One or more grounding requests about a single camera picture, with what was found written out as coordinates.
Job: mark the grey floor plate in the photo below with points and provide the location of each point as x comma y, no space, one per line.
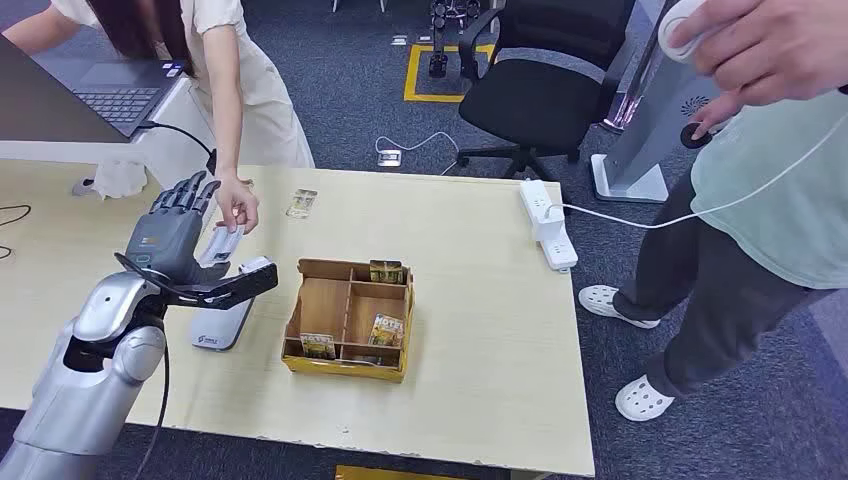
399,40

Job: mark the green gold room key card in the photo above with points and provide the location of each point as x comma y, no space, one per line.
386,272

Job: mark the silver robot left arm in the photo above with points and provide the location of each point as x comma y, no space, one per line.
86,397

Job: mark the black robot legs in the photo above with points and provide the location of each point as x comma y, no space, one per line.
438,65

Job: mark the white plug charger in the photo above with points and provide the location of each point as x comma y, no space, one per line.
547,225

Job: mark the person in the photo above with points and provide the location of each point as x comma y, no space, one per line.
762,199
265,112

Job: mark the white clog shoe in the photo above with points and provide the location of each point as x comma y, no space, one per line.
616,306
641,399

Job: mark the metal floor socket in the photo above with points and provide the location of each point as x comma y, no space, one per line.
389,158

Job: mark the black round controller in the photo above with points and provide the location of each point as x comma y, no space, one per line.
694,136

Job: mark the person's right hand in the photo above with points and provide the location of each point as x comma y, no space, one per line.
719,112

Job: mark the person's left hand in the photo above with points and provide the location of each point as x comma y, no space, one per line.
762,53
235,199

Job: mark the dark grey laptop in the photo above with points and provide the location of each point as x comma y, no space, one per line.
119,99

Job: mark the grey desk grommet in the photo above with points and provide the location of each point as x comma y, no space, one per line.
81,188

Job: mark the white power strip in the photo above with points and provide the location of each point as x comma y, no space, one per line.
562,252

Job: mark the wooden organizer box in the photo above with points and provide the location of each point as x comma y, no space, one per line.
324,311

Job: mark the white crumpled tissue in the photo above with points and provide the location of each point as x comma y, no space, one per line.
119,179

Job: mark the room key card HOTEL print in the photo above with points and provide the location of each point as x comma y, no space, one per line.
386,330

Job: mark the silver kiosk stand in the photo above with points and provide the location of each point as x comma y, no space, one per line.
656,119

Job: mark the yellow floor tape square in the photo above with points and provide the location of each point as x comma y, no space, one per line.
411,73

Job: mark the black office chair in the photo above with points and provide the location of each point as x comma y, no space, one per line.
536,99

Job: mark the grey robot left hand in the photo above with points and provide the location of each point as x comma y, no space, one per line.
169,238

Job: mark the person's right forearm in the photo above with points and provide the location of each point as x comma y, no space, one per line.
33,30

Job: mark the white handheld controller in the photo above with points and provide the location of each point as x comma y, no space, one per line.
670,46

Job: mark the white ID card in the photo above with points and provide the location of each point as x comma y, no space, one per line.
222,246

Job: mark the person's left forearm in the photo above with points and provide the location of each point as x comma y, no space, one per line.
228,132

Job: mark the white raised desk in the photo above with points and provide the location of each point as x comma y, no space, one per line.
179,139

